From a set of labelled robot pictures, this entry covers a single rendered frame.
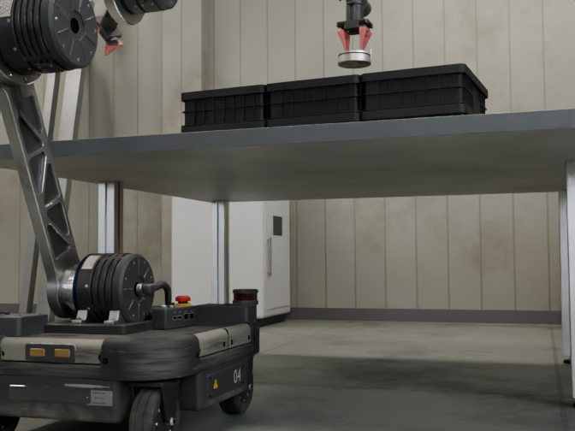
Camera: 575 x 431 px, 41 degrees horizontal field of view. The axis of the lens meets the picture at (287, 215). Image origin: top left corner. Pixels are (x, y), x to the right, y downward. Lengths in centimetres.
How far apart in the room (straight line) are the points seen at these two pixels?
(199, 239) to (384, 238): 120
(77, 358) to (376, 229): 360
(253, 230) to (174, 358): 302
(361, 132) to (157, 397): 70
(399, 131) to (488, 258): 334
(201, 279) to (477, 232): 173
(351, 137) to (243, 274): 298
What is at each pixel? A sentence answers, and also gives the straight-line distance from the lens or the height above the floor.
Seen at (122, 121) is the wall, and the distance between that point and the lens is 583.
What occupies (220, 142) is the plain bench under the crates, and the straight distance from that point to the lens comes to 180.
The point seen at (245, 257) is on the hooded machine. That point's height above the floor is 41.
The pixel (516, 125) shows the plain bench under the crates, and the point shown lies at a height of 67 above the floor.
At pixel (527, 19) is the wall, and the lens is 518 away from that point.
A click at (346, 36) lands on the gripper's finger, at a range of 252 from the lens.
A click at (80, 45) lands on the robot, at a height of 84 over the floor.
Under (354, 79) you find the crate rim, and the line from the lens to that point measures 227.
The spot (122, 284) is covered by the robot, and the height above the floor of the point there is 35.
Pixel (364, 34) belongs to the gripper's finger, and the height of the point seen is 109.
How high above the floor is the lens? 40
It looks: 3 degrees up
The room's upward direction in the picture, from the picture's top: straight up
